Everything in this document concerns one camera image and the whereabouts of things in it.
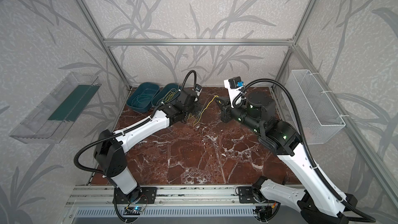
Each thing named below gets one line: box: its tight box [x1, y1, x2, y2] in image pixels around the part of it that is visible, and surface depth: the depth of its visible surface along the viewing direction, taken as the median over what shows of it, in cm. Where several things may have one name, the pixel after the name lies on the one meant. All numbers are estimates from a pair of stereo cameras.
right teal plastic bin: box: [151, 82, 181, 107], surface depth 116 cm
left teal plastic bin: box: [126, 81, 160, 114], surface depth 117 cm
